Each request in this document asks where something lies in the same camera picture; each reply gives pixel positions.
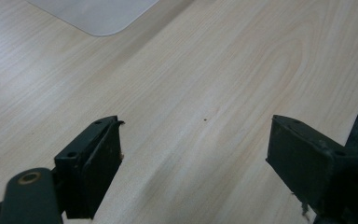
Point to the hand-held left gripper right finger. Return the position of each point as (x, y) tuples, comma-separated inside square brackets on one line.
[(304, 161)]

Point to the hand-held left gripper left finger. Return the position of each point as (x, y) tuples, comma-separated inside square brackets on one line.
[(88, 174)]

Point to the translucent white plastic mat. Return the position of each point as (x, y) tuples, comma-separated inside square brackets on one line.
[(98, 14)]

